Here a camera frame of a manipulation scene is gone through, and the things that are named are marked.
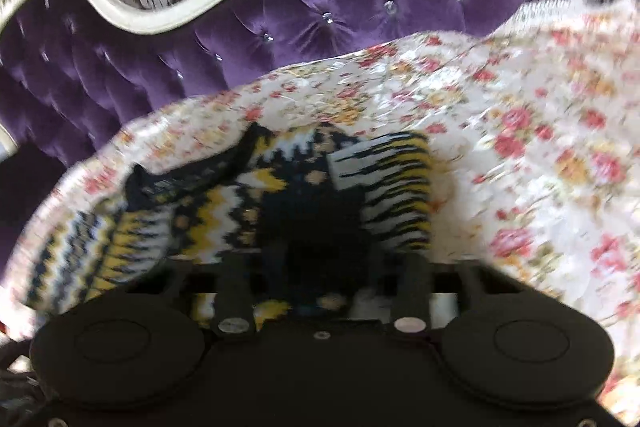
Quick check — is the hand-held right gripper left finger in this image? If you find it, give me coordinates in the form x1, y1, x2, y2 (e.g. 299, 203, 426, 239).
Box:
164, 242, 289, 340

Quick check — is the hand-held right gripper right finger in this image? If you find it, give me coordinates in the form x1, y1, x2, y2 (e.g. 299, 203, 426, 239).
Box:
391, 251, 489, 338

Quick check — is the yellow black patterned knit sweater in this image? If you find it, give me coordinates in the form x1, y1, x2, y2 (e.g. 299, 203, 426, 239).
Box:
22, 122, 436, 330

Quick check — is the floral quilted bedspread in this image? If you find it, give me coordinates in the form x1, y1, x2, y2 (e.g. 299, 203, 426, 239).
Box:
0, 0, 640, 425

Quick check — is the purple tufted headboard white frame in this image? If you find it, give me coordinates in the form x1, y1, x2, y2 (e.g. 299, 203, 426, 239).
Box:
0, 0, 583, 278

